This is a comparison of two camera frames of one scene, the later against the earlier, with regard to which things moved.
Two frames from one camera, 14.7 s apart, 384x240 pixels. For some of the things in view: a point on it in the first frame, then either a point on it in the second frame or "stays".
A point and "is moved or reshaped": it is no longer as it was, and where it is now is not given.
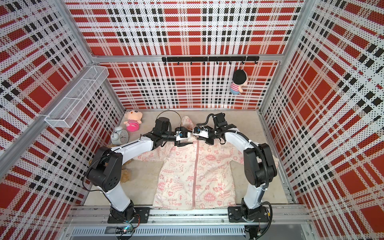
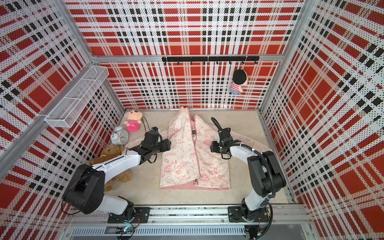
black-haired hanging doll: x=240 y=78 stays
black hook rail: x=210 y=58 stays
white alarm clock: x=120 y=136 stays
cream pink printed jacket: x=193 y=174 is moved or reshaped
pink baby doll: x=134 y=117 stays
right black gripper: x=210 y=142 to x=213 y=146
